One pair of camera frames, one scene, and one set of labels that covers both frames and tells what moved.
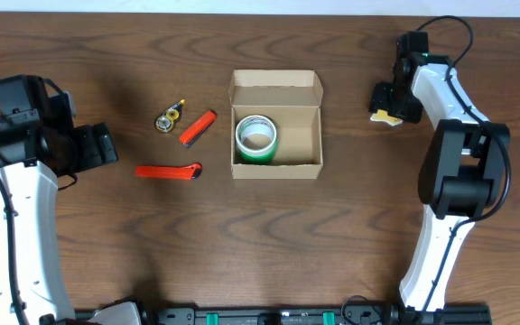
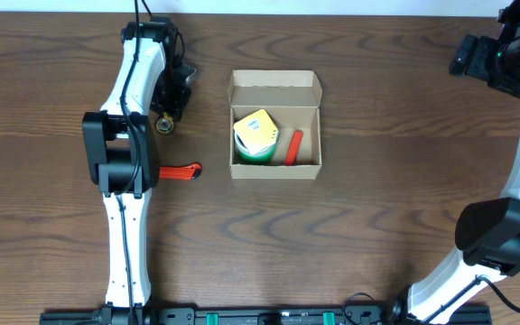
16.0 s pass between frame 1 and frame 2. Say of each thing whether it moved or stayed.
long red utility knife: stayed
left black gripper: moved
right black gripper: moved
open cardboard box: stayed
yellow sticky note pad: moved
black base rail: stayed
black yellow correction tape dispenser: stayed
